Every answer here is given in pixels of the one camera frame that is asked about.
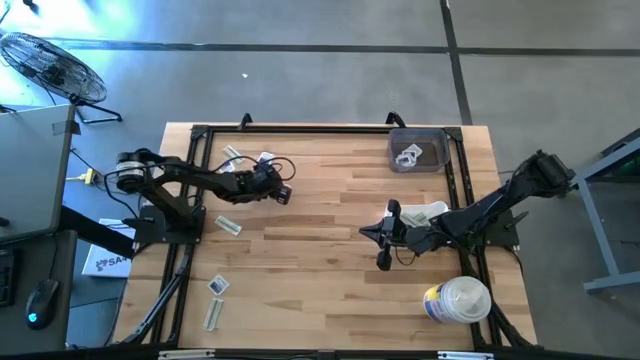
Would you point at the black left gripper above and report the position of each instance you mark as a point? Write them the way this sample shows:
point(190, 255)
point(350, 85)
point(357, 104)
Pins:
point(270, 185)

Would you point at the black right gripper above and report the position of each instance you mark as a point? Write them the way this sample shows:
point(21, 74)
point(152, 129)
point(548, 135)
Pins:
point(397, 237)

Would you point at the grey translucent plastic bin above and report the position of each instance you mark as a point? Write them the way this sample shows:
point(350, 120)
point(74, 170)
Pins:
point(435, 160)

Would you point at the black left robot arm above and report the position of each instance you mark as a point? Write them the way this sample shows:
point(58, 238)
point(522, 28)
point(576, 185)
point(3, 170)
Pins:
point(165, 200)

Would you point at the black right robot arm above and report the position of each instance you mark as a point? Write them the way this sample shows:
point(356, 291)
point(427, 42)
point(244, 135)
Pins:
point(480, 215)

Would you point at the white plastic bin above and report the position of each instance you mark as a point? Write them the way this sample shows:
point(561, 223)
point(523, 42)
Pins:
point(435, 207)

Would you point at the white wipes canister blue-yellow label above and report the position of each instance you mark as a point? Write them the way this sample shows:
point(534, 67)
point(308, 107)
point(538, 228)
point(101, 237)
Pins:
point(457, 300)

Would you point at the white printed cardboard box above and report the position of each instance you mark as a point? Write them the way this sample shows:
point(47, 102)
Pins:
point(107, 262)

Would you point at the yellow power plug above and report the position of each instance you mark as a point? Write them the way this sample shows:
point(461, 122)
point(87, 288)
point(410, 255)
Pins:
point(89, 176)

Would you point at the black diagonal desk beam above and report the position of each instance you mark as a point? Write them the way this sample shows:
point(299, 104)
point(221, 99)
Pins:
point(95, 232)

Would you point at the grey metal stand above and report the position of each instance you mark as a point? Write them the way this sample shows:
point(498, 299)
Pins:
point(598, 225)

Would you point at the light grey desk panel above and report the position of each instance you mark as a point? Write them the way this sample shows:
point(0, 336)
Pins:
point(30, 170)

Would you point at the black metal floor fan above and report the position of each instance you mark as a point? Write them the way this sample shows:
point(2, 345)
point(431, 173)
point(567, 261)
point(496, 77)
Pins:
point(50, 67)

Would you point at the black computer mouse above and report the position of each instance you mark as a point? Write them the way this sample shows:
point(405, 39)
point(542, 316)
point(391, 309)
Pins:
point(41, 302)

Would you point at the black keyboard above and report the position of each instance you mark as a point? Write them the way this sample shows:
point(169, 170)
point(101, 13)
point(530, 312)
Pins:
point(7, 277)

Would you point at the dark grey desk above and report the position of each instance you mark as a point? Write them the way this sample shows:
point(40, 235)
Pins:
point(15, 330)

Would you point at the black frame clamp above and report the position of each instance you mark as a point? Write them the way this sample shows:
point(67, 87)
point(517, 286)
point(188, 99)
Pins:
point(245, 120)
point(395, 119)

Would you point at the black aluminium table frame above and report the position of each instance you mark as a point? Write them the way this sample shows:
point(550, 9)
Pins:
point(320, 129)

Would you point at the silver metal bracket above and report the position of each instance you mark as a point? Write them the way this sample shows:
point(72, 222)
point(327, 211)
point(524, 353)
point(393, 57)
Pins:
point(465, 355)
point(186, 355)

